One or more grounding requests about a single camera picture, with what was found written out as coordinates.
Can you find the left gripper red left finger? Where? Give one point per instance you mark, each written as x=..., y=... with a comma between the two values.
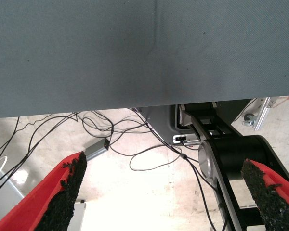
x=38, y=204

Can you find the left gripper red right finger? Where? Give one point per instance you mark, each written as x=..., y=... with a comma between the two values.
x=279, y=204

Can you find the light grey box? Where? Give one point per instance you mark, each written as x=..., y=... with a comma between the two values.
x=80, y=216

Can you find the grey metal bar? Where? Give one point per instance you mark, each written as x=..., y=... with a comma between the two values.
x=95, y=149

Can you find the grey caster wheel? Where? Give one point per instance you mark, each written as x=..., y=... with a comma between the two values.
x=249, y=119

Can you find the short aluminium profile piece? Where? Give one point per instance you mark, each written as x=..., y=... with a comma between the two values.
x=265, y=115

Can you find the dark grey table cloth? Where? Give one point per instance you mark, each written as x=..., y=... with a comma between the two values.
x=110, y=53

